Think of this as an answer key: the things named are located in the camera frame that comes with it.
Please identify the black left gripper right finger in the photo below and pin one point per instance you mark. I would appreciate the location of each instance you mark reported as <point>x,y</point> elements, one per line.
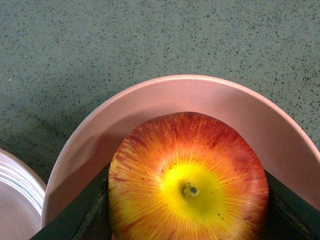
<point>289,216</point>

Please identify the pink plate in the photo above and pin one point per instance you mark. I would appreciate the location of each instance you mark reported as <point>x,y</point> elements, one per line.
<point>22,194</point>

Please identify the red yellow apple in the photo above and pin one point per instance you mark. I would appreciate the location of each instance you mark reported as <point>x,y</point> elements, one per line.
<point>186,176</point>

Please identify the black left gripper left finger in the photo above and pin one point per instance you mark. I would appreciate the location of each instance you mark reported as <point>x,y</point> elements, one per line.
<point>86,217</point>

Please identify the pink bowl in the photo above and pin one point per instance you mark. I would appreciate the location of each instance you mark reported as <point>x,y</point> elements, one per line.
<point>284,149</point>

